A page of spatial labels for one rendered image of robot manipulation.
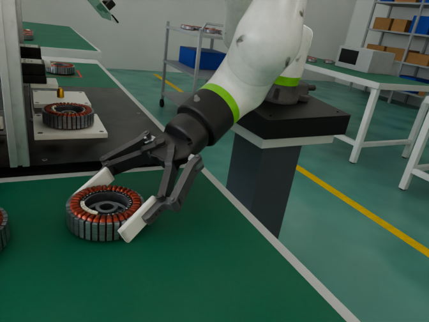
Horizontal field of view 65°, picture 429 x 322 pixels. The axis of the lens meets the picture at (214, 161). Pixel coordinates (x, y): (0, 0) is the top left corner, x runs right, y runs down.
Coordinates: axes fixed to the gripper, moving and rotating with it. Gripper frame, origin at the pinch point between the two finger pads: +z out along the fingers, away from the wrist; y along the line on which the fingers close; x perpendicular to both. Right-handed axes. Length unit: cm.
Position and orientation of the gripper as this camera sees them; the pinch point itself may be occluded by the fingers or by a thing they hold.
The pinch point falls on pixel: (107, 209)
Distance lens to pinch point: 54.1
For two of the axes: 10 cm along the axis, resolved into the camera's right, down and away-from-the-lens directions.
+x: -2.0, -6.8, -7.1
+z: -6.2, 6.5, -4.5
